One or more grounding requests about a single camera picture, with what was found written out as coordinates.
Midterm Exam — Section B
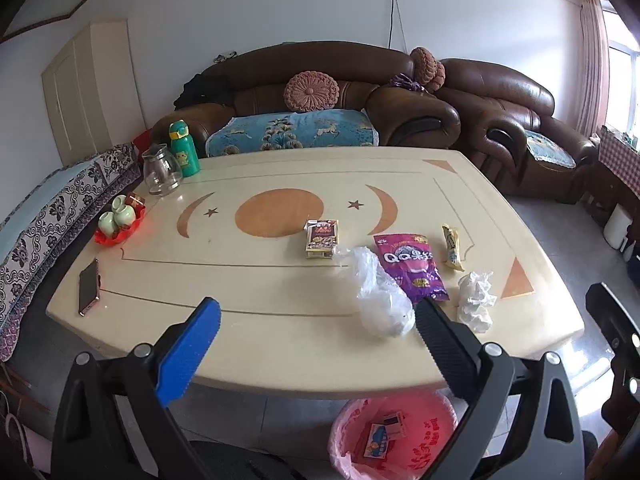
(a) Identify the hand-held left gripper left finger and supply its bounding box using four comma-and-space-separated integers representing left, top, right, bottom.
50, 297, 222, 480

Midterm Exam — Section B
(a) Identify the window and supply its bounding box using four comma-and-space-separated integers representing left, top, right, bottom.
602, 7, 640, 136

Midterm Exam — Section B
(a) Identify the brown leather armchair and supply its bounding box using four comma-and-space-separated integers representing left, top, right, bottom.
440, 58, 598, 203

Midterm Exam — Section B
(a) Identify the purple tassel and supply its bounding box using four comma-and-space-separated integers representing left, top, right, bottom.
390, 73, 426, 93

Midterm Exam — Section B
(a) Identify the blue deer print seat cover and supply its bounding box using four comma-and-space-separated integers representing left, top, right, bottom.
206, 109, 380, 157

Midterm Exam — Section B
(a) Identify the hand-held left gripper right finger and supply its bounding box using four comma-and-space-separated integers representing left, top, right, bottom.
415, 299, 586, 480

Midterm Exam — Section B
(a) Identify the black wall cable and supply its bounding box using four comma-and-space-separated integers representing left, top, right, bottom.
387, 0, 408, 51

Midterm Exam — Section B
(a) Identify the pink round crochet cushion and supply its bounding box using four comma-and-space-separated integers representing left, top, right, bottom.
410, 46, 446, 93
284, 71, 341, 112

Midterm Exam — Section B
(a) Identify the red tray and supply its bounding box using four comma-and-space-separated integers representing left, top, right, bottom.
95, 200, 147, 247

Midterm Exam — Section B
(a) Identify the smartphone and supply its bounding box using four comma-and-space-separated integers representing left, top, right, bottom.
78, 258, 101, 317

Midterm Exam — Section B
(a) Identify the black clothing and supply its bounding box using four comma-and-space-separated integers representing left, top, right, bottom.
174, 72, 236, 109

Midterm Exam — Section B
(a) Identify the yellow snack wrapper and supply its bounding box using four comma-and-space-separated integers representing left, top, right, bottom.
441, 224, 466, 272

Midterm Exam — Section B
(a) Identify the pink lined trash bin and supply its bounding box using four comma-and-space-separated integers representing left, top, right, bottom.
329, 389, 458, 480

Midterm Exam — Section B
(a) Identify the brown leather sofa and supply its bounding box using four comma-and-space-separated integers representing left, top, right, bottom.
152, 41, 461, 161

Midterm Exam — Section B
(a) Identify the glass pitcher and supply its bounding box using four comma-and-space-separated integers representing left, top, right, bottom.
142, 143, 183, 197

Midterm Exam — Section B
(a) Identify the purple snack bag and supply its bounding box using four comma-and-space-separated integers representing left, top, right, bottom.
372, 232, 447, 303

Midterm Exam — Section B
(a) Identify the pink curtain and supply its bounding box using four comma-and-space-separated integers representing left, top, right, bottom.
576, 0, 612, 136

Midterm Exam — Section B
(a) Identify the small printed card box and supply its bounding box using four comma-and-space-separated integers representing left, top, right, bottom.
305, 219, 340, 260

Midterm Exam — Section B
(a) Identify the green teacup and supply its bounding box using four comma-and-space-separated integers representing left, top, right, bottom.
111, 196, 137, 226
98, 211, 123, 237

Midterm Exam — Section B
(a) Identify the black and white floral cloth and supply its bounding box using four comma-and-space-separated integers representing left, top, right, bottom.
0, 142, 143, 361

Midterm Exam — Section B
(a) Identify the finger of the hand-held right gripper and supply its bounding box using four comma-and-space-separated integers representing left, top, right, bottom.
585, 282, 640, 358

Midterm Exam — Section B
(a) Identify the white container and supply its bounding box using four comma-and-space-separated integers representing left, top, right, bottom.
603, 205, 632, 250

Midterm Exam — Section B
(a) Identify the small blue seat cover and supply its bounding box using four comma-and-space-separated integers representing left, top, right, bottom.
522, 129, 577, 170

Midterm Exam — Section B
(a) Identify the white tissue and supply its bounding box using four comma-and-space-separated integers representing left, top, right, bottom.
457, 271, 497, 333

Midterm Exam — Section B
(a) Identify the red checkered tablecloth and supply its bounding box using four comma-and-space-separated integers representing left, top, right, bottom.
598, 125, 640, 196

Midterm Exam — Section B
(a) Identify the green water bottle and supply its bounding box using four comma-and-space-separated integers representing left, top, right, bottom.
168, 120, 200, 178

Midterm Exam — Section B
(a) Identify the small flat packet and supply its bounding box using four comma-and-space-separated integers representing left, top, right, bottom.
382, 410, 407, 441

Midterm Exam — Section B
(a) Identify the blue and orange flat box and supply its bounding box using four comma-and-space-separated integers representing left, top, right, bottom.
364, 422, 396, 460

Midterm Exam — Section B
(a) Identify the clear plastic bag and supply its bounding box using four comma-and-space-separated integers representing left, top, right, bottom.
334, 246, 416, 338

